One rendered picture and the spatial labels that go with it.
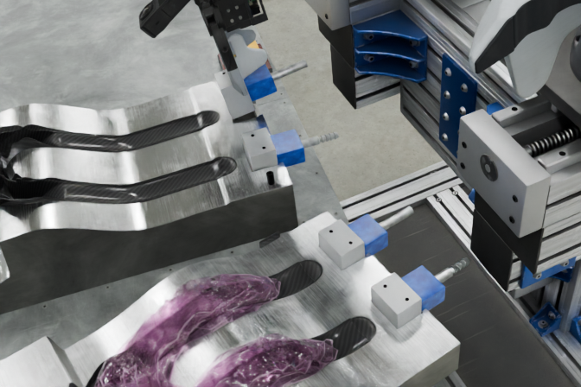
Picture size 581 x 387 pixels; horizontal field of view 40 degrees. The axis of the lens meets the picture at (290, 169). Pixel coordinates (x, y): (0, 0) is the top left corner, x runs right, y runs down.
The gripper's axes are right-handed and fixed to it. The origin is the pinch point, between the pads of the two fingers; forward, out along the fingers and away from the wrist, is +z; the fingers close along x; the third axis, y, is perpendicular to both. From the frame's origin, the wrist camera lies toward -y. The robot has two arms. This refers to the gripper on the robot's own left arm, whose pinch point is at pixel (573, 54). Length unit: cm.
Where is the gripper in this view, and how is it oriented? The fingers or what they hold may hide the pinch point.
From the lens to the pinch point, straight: 31.2
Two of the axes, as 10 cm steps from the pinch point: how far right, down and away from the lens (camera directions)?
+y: 2.0, 7.6, 6.2
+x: -7.4, -3.0, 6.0
